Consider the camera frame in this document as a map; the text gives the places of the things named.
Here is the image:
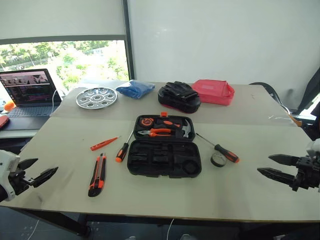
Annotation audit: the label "red zip pouch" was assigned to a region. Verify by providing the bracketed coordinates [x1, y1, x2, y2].
[191, 79, 236, 107]

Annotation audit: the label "white roller blind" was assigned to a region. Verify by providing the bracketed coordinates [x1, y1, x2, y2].
[0, 0, 126, 41]

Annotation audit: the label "orange black utility knife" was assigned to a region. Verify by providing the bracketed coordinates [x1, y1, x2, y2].
[87, 152, 107, 198]

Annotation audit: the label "black gloves on pad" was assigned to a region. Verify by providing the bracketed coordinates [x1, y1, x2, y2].
[157, 80, 202, 115]

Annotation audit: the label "dark side desk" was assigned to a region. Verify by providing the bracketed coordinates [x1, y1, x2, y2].
[0, 115, 52, 139]

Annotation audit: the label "white laptop cable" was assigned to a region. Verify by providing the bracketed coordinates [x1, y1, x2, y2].
[51, 88, 60, 114]

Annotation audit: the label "claw hammer orange grip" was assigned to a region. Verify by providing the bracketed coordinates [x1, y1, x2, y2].
[155, 118, 193, 139]

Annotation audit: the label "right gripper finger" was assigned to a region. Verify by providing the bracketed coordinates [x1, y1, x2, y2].
[256, 167, 296, 187]
[267, 154, 300, 167]

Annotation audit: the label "small orange object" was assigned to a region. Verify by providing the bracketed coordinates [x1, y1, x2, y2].
[290, 114, 303, 128]

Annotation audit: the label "orange test pen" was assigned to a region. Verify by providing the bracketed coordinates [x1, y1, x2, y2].
[90, 135, 122, 152]

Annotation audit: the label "orange black screwdriver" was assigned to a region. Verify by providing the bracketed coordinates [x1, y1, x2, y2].
[195, 132, 241, 164]
[115, 128, 136, 163]

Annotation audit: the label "black angled stand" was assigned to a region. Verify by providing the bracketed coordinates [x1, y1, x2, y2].
[296, 66, 320, 116]

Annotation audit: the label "orange handled pliers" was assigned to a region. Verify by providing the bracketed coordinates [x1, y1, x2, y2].
[136, 127, 174, 138]

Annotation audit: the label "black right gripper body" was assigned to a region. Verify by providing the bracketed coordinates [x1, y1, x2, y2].
[290, 155, 320, 193]

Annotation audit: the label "dark window frame post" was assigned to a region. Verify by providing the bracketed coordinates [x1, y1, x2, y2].
[122, 0, 136, 81]

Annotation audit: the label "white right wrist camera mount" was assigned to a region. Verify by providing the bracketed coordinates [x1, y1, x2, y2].
[305, 138, 320, 161]

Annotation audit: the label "white cable under table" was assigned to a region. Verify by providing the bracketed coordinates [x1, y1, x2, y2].
[166, 218, 176, 240]

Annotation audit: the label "open dark laptop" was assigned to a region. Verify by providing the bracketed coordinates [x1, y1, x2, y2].
[0, 68, 64, 119]

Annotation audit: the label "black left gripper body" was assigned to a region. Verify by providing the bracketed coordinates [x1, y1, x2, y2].
[8, 169, 35, 196]

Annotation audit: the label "blue plastic bag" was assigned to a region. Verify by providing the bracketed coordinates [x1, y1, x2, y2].
[115, 79, 156, 100]

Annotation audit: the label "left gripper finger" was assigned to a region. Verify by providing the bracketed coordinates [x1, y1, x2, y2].
[18, 157, 39, 173]
[32, 166, 59, 189]

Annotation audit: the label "black tool case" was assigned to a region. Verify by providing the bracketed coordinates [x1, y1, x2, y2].
[126, 111, 203, 179]

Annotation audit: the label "black electrical tape roll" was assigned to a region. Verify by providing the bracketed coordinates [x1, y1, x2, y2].
[210, 152, 228, 168]

